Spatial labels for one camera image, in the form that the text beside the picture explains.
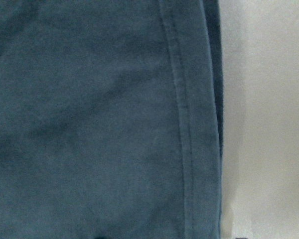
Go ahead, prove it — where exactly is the black printed t-shirt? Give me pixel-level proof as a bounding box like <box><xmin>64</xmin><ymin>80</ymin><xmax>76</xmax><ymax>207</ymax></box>
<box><xmin>0</xmin><ymin>0</ymin><xmax>223</xmax><ymax>239</ymax></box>

